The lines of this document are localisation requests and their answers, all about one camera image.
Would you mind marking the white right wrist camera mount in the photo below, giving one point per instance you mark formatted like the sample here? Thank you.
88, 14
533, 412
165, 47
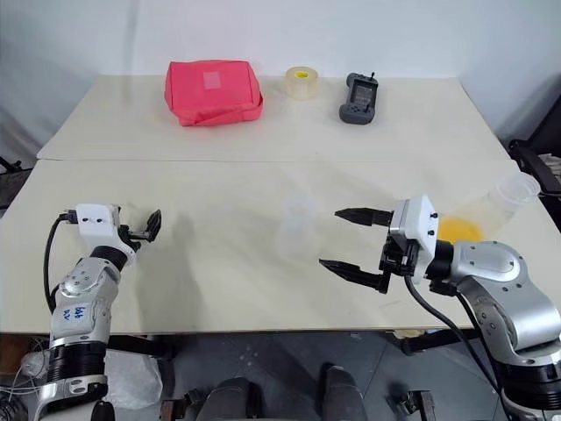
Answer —
416, 230

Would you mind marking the dark object beside table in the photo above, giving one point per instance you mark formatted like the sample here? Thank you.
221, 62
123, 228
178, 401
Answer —
9, 169

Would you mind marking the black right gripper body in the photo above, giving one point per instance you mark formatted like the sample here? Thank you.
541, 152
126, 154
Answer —
396, 259

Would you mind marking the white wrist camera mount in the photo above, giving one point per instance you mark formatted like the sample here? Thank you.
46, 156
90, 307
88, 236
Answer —
94, 221
416, 230

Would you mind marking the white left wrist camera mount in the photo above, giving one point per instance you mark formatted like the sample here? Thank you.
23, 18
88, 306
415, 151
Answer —
94, 221

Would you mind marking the black table frame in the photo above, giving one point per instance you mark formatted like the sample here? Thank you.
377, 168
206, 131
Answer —
140, 344

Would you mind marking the orange liquid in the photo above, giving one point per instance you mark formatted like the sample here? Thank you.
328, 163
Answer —
458, 230

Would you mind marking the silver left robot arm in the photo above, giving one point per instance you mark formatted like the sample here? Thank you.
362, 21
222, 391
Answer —
81, 302

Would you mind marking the red fabric pouch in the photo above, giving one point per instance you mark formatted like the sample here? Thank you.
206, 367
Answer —
212, 92

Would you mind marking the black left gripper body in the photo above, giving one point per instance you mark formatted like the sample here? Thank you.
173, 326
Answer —
125, 233

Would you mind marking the black office chair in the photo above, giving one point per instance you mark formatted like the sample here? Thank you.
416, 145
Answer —
537, 166

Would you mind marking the clear tape roll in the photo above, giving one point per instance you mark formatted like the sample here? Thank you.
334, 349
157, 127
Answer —
301, 82

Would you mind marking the clear plastic cup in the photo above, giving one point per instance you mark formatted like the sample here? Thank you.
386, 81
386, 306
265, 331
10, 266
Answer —
495, 206

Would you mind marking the clear plastic bag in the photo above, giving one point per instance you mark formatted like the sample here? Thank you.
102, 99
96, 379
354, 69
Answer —
131, 377

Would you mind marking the dark rounded shape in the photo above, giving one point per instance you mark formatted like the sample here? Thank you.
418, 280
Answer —
344, 392
232, 399

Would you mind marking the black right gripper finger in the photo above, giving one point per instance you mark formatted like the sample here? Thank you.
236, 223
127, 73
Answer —
364, 216
350, 272

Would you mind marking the grey handheld controller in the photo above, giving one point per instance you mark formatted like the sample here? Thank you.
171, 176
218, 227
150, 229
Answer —
359, 98

